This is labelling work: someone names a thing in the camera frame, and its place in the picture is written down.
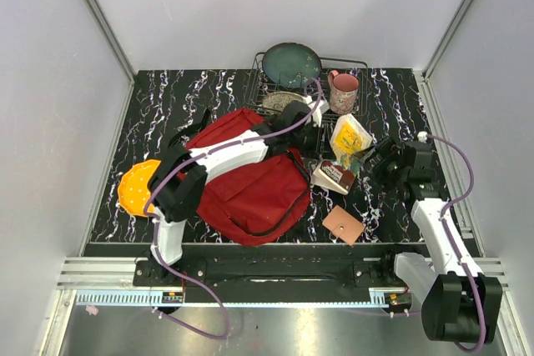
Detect patterned beige plate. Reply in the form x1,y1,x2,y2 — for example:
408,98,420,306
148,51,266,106
261,91,306,112

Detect yellow paperback book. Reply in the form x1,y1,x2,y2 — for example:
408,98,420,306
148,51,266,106
311,114,373,195

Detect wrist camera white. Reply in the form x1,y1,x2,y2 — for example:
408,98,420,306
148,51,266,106
303,96,330,127
417,131,429,143

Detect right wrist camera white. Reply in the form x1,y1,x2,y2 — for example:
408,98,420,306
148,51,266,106
417,131,429,143

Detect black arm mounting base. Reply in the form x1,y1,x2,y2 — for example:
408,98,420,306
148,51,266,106
132,243,430,290

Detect orange perforated plate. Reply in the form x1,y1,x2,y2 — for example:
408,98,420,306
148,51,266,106
117,159,160,217

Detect pink patterned mug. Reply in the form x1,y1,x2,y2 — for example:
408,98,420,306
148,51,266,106
328,70,360,115

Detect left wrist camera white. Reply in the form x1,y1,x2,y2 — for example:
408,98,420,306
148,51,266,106
303,96,330,127

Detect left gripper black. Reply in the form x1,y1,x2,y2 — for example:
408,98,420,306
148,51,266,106
287,122,335,161

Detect teal ceramic plate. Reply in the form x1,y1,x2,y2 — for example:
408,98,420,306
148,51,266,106
262,43,322,89

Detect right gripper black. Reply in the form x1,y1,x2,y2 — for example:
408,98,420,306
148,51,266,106
351,135,409,193

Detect black wire dish rack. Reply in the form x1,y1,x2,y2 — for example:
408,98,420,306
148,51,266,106
245,52,370,120

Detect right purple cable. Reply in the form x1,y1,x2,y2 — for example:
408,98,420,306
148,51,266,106
425,133,489,351

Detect aluminium frame rail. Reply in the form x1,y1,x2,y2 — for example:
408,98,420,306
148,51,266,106
56,255,512,309

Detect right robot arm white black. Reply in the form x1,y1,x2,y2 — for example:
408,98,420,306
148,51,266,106
350,132,503,353

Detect red backpack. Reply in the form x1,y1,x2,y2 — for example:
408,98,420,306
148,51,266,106
166,108,312,247

